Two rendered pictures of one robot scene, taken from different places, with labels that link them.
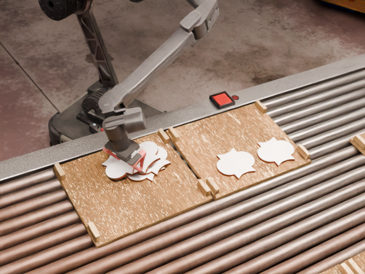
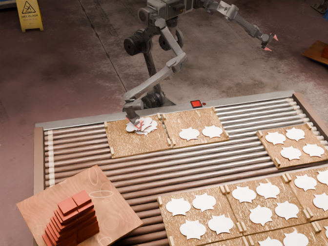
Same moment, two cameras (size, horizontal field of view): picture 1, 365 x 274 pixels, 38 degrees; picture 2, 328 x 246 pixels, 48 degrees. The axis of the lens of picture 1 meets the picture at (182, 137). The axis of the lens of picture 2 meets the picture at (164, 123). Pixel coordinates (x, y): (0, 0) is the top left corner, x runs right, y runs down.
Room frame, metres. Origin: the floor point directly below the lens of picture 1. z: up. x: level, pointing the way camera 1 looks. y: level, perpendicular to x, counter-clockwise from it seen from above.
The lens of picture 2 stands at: (-0.53, -0.64, 2.77)
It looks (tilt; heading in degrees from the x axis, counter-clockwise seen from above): 43 degrees down; 19
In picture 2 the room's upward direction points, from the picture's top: 3 degrees clockwise
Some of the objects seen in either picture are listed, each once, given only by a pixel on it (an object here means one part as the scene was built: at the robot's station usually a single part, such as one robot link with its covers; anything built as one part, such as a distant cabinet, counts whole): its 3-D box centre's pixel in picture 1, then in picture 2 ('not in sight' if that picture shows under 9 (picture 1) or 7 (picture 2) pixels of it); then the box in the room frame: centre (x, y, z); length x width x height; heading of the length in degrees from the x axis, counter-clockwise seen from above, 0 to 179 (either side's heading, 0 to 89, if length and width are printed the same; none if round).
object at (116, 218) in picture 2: not in sight; (78, 214); (0.39, 0.14, 1.03); 0.50 x 0.50 x 0.02; 58
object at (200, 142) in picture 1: (237, 147); (194, 127); (1.40, -0.20, 0.93); 0.41 x 0.35 x 0.02; 125
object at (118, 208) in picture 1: (131, 184); (136, 135); (1.16, 0.14, 0.93); 0.41 x 0.35 x 0.02; 127
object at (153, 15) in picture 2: not in sight; (155, 20); (1.85, 0.29, 1.45); 0.09 x 0.08 x 0.12; 153
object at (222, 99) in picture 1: (221, 100); (196, 104); (1.66, -0.14, 0.92); 0.06 x 0.06 x 0.01; 35
